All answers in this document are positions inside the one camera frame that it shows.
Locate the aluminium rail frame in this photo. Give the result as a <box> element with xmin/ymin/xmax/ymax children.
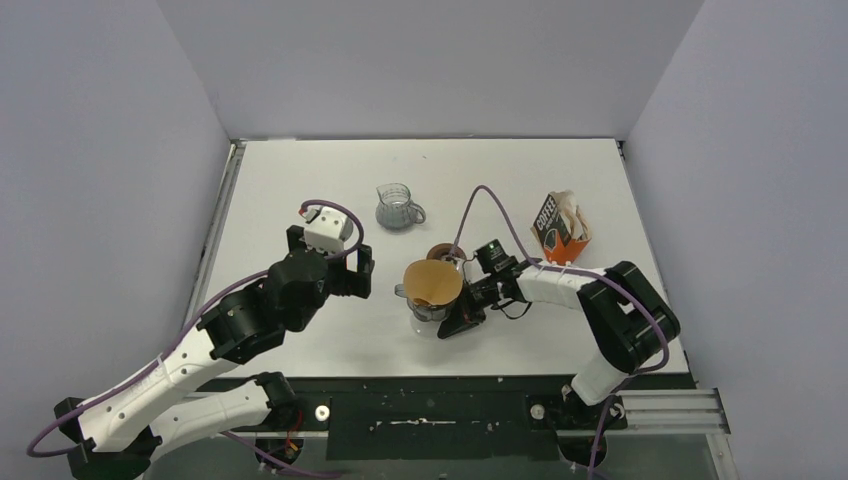
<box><xmin>122</xmin><ymin>140</ymin><xmax>730</xmax><ymax>480</ymax></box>

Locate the brown paper coffee filter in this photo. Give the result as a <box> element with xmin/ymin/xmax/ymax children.
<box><xmin>402</xmin><ymin>259</ymin><xmax>463</xmax><ymax>306</ymax></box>

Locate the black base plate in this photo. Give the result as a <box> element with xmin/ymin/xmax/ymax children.
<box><xmin>235</xmin><ymin>375</ymin><xmax>626</xmax><ymax>461</ymax></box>

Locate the clear glass carafe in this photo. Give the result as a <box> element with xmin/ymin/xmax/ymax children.
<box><xmin>410</xmin><ymin>313</ymin><xmax>457</xmax><ymax>340</ymax></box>

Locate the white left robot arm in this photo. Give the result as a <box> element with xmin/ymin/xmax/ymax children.
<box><xmin>54</xmin><ymin>226</ymin><xmax>375</xmax><ymax>479</ymax></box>

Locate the orange black coffee filter box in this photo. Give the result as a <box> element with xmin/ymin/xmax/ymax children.
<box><xmin>531</xmin><ymin>190</ymin><xmax>592</xmax><ymax>265</ymax></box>

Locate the clear glass pitcher with handle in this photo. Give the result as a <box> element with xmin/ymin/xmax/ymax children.
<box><xmin>375</xmin><ymin>183</ymin><xmax>427</xmax><ymax>232</ymax></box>

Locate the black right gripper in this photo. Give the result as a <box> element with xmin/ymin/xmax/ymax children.
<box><xmin>439</xmin><ymin>273</ymin><xmax>502</xmax><ymax>340</ymax></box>

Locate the clear plastic coffee dripper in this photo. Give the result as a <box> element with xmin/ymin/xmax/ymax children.
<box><xmin>394</xmin><ymin>259</ymin><xmax>464</xmax><ymax>322</ymax></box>

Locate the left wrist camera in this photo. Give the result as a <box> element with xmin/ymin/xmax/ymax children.
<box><xmin>300</xmin><ymin>205</ymin><xmax>354</xmax><ymax>255</ymax></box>

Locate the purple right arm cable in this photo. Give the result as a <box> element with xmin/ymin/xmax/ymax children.
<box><xmin>448</xmin><ymin>185</ymin><xmax>670</xmax><ymax>480</ymax></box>

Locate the brown wooden ring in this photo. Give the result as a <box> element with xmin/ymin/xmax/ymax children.
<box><xmin>425</xmin><ymin>243</ymin><xmax>469</xmax><ymax>270</ymax></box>

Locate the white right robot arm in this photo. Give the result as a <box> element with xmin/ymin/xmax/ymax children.
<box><xmin>437</xmin><ymin>240</ymin><xmax>681</xmax><ymax>406</ymax></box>

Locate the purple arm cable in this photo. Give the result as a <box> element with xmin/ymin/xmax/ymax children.
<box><xmin>448</xmin><ymin>185</ymin><xmax>670</xmax><ymax>480</ymax></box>
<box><xmin>26</xmin><ymin>199</ymin><xmax>366</xmax><ymax>480</ymax></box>

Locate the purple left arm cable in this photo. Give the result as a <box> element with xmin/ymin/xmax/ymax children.
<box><xmin>26</xmin><ymin>199</ymin><xmax>366</xmax><ymax>480</ymax></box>

